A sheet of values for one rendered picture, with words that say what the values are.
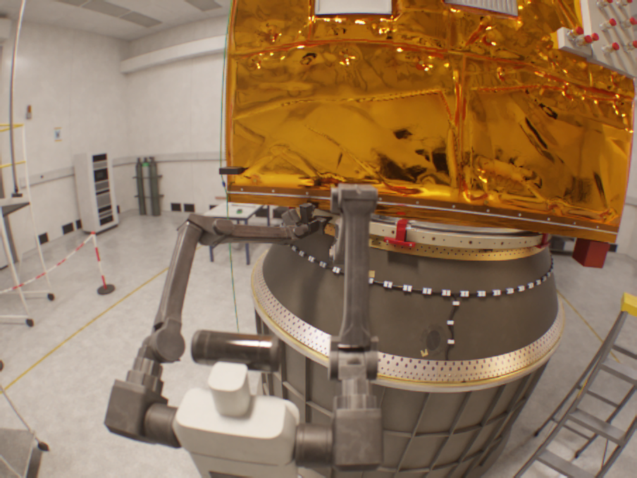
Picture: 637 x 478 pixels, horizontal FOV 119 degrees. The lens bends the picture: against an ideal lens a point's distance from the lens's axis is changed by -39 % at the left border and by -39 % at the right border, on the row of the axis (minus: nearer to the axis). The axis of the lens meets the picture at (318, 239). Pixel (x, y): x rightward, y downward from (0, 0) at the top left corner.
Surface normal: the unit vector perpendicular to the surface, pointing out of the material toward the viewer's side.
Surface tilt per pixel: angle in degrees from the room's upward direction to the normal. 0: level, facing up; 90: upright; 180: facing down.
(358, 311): 65
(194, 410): 0
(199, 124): 90
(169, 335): 55
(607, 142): 89
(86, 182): 90
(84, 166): 90
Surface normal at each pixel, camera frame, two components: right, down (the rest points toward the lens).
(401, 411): -0.26, 0.31
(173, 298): 0.72, -0.44
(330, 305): -0.55, -0.23
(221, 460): -0.02, 0.33
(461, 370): -0.04, -0.47
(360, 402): 0.21, -0.64
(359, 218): -0.01, -0.10
